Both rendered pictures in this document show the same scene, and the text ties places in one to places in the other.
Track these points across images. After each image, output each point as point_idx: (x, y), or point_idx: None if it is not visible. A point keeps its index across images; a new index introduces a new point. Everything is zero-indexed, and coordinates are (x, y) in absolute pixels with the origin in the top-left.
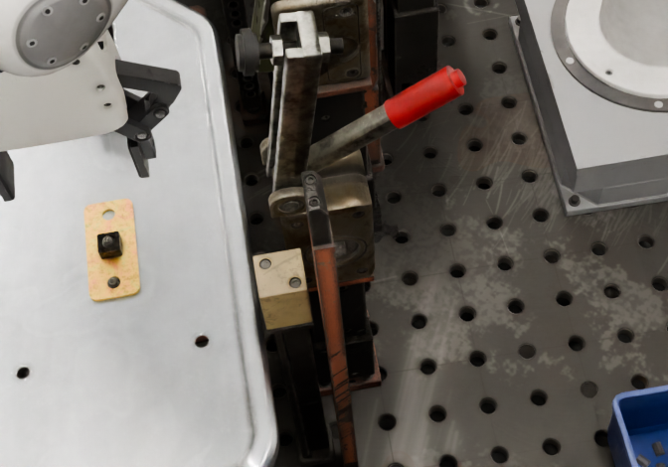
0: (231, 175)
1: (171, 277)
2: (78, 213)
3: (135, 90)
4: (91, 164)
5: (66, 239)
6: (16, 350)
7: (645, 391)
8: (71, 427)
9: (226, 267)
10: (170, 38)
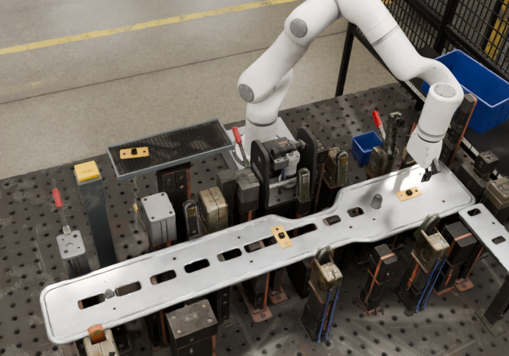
0: (380, 176)
1: (409, 182)
2: (403, 202)
3: (366, 200)
4: (389, 203)
5: (410, 202)
6: (439, 204)
7: (360, 147)
8: (449, 190)
9: (402, 173)
10: (347, 197)
